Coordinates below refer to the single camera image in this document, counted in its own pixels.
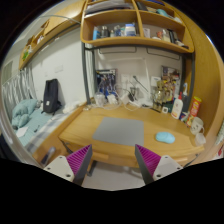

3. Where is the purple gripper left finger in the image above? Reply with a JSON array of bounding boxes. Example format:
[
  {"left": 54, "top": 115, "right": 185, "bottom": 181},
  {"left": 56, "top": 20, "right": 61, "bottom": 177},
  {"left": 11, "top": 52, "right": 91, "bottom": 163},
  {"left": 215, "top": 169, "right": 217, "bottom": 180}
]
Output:
[{"left": 66, "top": 145, "right": 92, "bottom": 186}]

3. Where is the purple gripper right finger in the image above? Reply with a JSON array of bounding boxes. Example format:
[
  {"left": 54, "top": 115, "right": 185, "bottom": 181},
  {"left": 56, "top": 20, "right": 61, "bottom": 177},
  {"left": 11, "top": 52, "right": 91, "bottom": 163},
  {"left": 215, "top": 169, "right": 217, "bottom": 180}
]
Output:
[{"left": 135, "top": 144, "right": 161, "bottom": 184}]

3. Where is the grey mouse pad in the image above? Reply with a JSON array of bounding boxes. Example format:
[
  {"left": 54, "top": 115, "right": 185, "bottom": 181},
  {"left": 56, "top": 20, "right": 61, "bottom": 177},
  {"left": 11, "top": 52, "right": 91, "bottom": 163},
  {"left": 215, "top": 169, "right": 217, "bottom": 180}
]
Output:
[{"left": 93, "top": 117, "right": 144, "bottom": 146}]

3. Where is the wooden desk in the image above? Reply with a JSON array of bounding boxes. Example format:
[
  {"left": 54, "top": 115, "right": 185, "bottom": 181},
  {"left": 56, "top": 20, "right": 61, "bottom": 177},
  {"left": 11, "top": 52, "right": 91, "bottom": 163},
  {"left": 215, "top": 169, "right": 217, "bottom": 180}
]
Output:
[{"left": 33, "top": 107, "right": 204, "bottom": 167}]

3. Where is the clear plastic cup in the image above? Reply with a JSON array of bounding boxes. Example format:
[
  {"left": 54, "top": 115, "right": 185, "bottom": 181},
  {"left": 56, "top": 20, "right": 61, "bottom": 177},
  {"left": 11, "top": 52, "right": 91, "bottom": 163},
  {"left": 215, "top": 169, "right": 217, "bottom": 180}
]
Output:
[{"left": 195, "top": 133, "right": 206, "bottom": 146}]

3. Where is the white lotion bottle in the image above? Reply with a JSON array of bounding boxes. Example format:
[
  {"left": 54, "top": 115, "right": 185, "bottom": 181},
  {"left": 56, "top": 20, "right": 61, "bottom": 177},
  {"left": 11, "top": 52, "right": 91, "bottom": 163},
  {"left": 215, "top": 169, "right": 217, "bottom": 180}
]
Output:
[{"left": 171, "top": 94, "right": 183, "bottom": 119}]

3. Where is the white mug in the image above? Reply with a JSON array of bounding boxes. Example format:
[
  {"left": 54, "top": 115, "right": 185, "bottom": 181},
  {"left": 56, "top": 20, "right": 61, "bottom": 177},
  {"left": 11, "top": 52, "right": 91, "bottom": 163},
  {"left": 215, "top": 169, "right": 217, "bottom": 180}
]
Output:
[{"left": 190, "top": 117, "right": 204, "bottom": 135}]

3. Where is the bed with checkered sheet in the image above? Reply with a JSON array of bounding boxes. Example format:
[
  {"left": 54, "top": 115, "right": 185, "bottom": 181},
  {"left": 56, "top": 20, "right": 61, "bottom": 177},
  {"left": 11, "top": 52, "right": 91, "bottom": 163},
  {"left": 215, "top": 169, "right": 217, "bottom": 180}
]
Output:
[{"left": 13, "top": 101, "right": 81, "bottom": 154}]

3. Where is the black backpack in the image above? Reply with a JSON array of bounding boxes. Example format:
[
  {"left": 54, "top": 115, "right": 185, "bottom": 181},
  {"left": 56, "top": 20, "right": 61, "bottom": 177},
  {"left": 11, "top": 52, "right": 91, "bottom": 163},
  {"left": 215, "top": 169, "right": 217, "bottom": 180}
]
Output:
[{"left": 43, "top": 79, "right": 61, "bottom": 114}]

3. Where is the figurine on stand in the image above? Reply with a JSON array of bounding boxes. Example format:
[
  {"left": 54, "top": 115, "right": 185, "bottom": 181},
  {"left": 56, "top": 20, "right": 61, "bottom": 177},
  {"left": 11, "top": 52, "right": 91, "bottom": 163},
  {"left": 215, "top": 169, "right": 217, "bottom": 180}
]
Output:
[{"left": 153, "top": 80, "right": 173, "bottom": 112}]

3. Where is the teal pillow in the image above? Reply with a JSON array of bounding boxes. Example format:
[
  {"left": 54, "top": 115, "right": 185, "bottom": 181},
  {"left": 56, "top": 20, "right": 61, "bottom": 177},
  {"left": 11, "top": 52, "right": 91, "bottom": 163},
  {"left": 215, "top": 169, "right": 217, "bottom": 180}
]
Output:
[{"left": 11, "top": 99, "right": 38, "bottom": 129}]

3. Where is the red yellow snack canister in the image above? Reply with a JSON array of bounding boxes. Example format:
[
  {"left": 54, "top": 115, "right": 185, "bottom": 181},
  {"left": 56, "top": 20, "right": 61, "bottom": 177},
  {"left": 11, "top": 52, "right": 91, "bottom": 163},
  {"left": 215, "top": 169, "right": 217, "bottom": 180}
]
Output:
[{"left": 186, "top": 97, "right": 202, "bottom": 127}]

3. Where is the robot poster box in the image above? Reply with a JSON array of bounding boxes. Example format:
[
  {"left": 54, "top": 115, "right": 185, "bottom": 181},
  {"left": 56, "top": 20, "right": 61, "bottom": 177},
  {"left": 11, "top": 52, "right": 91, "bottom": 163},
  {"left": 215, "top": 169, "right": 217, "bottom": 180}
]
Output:
[{"left": 96, "top": 69, "right": 117, "bottom": 96}]

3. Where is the blue bottle on shelf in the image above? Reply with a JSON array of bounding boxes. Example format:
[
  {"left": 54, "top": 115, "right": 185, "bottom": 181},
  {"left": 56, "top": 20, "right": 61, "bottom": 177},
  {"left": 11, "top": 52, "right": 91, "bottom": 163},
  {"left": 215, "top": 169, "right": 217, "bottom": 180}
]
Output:
[{"left": 93, "top": 27, "right": 101, "bottom": 40}]

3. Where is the white container on shelf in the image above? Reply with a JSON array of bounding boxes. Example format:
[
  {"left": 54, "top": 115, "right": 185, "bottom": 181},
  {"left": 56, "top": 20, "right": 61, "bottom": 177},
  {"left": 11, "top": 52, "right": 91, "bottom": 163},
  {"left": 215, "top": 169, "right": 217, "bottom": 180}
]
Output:
[{"left": 125, "top": 23, "right": 136, "bottom": 36}]

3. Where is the wooden side shelf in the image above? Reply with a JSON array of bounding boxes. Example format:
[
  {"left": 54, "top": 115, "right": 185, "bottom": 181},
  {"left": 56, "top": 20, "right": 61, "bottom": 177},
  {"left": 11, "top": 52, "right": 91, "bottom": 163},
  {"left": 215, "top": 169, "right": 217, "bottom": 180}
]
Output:
[{"left": 19, "top": 0, "right": 85, "bottom": 69}]

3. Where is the white charger with cables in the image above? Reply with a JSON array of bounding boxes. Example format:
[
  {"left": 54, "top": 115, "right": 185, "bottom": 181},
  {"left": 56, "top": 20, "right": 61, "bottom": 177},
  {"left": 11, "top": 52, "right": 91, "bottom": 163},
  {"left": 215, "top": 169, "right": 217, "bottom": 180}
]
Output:
[{"left": 107, "top": 94, "right": 117, "bottom": 104}]

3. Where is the wooden wall shelf unit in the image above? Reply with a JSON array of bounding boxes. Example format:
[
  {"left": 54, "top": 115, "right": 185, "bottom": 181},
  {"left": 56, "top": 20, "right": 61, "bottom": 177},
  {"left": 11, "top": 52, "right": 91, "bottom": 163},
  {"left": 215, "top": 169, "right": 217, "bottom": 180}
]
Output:
[{"left": 81, "top": 0, "right": 194, "bottom": 54}]

